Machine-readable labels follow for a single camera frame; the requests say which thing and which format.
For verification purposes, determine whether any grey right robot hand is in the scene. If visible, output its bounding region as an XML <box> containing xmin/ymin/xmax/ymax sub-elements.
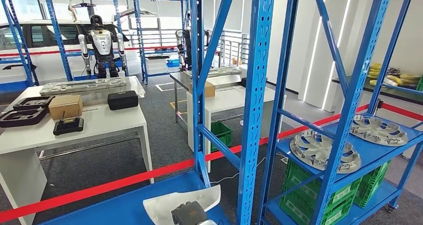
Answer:
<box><xmin>171</xmin><ymin>201</ymin><xmax>208</xmax><ymax>225</ymax></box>

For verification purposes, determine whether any white plastic car part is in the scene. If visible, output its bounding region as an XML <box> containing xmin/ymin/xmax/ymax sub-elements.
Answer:
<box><xmin>143</xmin><ymin>185</ymin><xmax>221</xmax><ymax>225</ymax></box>

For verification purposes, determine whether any grey metal panel part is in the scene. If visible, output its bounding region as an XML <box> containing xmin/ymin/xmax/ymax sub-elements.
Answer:
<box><xmin>183</xmin><ymin>67</ymin><xmax>243</xmax><ymax>80</ymax></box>
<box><xmin>39</xmin><ymin>77</ymin><xmax>127</xmax><ymax>96</ymax></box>

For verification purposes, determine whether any green plastic crate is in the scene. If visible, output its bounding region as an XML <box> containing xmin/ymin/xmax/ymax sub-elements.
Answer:
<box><xmin>360</xmin><ymin>161</ymin><xmax>392</xmax><ymax>190</ymax></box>
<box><xmin>278</xmin><ymin>183</ymin><xmax>358</xmax><ymax>225</ymax></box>
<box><xmin>282</xmin><ymin>159</ymin><xmax>362</xmax><ymax>205</ymax></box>
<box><xmin>210</xmin><ymin>121</ymin><xmax>233</xmax><ymax>153</ymax></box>
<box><xmin>353</xmin><ymin>178</ymin><xmax>385</xmax><ymax>210</ymax></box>

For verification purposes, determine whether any white table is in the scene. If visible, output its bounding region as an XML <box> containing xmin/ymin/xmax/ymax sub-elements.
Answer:
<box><xmin>186</xmin><ymin>86</ymin><xmax>287</xmax><ymax>173</ymax></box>
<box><xmin>0</xmin><ymin>76</ymin><xmax>155</xmax><ymax>225</ymax></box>

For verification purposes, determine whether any cardboard box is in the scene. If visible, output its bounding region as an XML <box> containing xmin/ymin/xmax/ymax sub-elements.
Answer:
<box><xmin>189</xmin><ymin>81</ymin><xmax>216</xmax><ymax>99</ymax></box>
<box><xmin>48</xmin><ymin>95</ymin><xmax>84</xmax><ymax>121</ymax></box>

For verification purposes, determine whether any silver wheel hubcap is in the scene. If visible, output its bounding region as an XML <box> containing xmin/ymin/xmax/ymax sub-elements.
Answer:
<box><xmin>289</xmin><ymin>129</ymin><xmax>362</xmax><ymax>175</ymax></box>
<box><xmin>349</xmin><ymin>114</ymin><xmax>409</xmax><ymax>147</ymax></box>

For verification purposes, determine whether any black remote controller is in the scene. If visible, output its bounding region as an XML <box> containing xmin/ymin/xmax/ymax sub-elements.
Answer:
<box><xmin>52</xmin><ymin>110</ymin><xmax>85</xmax><ymax>137</ymax></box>

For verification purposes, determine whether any white storage box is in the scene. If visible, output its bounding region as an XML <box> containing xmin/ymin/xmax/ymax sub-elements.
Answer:
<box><xmin>145</xmin><ymin>56</ymin><xmax>169</xmax><ymax>76</ymax></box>

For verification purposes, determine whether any silver black humanoid robot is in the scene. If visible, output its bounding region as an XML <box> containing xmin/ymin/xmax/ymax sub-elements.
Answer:
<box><xmin>78</xmin><ymin>14</ymin><xmax>128</xmax><ymax>79</ymax></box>
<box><xmin>175</xmin><ymin>18</ymin><xmax>214</xmax><ymax>72</ymax></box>

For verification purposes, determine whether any white metal railing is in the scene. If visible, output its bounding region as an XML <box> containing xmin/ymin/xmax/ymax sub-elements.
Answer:
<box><xmin>218</xmin><ymin>31</ymin><xmax>253</xmax><ymax>69</ymax></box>

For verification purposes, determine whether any black foam tray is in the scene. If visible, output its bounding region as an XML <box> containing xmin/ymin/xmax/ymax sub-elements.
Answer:
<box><xmin>0</xmin><ymin>107</ymin><xmax>49</xmax><ymax>128</ymax></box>
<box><xmin>12</xmin><ymin>95</ymin><xmax>55</xmax><ymax>112</ymax></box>

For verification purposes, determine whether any white car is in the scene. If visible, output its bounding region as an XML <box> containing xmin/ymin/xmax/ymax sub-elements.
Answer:
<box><xmin>0</xmin><ymin>19</ymin><xmax>143</xmax><ymax>84</ymax></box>

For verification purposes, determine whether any grey car hood panel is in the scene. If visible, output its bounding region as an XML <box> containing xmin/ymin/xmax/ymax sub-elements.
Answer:
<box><xmin>115</xmin><ymin>7</ymin><xmax>158</xmax><ymax>19</ymax></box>

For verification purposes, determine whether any dark side table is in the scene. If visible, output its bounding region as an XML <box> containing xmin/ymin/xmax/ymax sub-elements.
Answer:
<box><xmin>331</xmin><ymin>76</ymin><xmax>423</xmax><ymax>107</ymax></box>

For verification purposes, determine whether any white floor cable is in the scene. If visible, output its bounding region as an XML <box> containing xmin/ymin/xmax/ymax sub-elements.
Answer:
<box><xmin>209</xmin><ymin>154</ymin><xmax>287</xmax><ymax>185</ymax></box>

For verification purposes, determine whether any beige hanging strap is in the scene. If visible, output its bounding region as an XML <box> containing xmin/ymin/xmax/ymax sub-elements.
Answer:
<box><xmin>68</xmin><ymin>3</ymin><xmax>80</xmax><ymax>23</ymax></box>

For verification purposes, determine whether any yellow coiled hoses pile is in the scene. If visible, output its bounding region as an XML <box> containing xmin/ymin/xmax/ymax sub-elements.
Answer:
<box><xmin>367</xmin><ymin>63</ymin><xmax>423</xmax><ymax>89</ymax></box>

